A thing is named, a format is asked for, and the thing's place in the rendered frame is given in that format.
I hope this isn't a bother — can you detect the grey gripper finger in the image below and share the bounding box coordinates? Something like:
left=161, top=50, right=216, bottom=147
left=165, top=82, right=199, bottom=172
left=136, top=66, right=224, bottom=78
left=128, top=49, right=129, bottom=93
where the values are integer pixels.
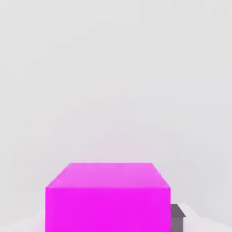
left=170, top=203, right=205, bottom=232

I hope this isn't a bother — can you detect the small magenta cube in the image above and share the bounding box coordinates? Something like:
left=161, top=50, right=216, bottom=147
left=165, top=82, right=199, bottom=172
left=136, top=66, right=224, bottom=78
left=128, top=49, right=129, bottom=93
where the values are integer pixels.
left=44, top=162, right=172, bottom=232

